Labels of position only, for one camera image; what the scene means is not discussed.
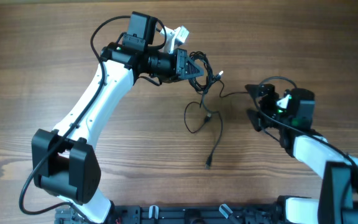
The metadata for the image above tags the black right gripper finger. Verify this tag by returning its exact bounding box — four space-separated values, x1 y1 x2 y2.
245 84 263 100
246 109 263 132

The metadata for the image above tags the thick black USB cable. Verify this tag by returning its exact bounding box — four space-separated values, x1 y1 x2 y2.
187 51 224 170

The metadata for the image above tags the thin black USB cable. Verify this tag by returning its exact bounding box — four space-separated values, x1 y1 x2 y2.
183 70 251 134

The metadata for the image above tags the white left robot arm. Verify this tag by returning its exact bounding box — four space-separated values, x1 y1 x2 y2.
27 12 203 223

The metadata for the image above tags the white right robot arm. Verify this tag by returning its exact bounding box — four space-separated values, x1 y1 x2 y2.
245 84 358 223

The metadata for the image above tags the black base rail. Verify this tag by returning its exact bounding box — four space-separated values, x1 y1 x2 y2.
54 203 279 224

